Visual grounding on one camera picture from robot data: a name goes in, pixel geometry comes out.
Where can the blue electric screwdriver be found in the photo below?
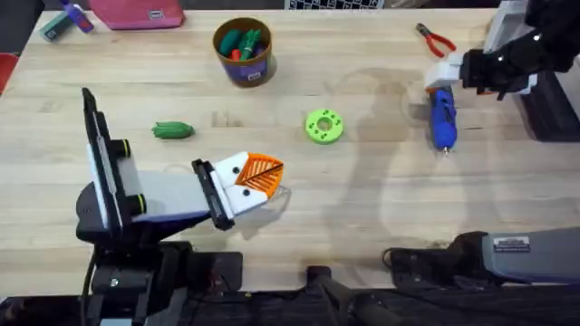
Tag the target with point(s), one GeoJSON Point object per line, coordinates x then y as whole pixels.
{"type": "Point", "coordinates": [443, 122]}

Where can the left wrist upright black plate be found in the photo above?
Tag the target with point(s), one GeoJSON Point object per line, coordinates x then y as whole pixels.
{"type": "Point", "coordinates": [102, 158]}

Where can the red object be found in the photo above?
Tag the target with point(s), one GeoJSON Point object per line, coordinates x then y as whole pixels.
{"type": "Point", "coordinates": [6, 70]}

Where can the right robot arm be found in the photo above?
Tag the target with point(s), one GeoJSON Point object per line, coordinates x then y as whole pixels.
{"type": "Point", "coordinates": [534, 256]}

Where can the black mount pole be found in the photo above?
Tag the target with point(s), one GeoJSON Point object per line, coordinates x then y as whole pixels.
{"type": "Point", "coordinates": [344, 294]}

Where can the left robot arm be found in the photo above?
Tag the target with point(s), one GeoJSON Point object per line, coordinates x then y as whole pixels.
{"type": "Point", "coordinates": [113, 253]}

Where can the green vegetable toy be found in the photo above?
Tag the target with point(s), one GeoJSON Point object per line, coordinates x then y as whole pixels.
{"type": "Point", "coordinates": [173, 130]}

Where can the black rail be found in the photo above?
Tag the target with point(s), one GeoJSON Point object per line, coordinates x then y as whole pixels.
{"type": "Point", "coordinates": [272, 310]}

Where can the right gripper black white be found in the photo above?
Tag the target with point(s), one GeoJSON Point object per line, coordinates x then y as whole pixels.
{"type": "Point", "coordinates": [494, 72]}

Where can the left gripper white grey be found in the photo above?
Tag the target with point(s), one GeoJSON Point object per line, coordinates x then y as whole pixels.
{"type": "Point", "coordinates": [172, 192]}

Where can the black box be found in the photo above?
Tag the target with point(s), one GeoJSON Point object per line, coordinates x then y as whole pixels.
{"type": "Point", "coordinates": [550, 113]}

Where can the black white checkerboard sheet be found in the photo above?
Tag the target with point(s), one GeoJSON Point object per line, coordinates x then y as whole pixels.
{"type": "Point", "coordinates": [335, 3]}

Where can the green disc with holes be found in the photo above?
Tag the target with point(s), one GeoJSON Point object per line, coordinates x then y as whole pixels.
{"type": "Point", "coordinates": [317, 133]}

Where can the brown tub with toys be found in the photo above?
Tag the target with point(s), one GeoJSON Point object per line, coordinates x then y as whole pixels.
{"type": "Point", "coordinates": [244, 68]}

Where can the teal small box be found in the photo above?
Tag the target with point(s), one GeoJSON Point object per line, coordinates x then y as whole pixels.
{"type": "Point", "coordinates": [55, 27]}

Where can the pink soft case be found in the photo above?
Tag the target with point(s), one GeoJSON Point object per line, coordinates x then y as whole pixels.
{"type": "Point", "coordinates": [136, 13]}

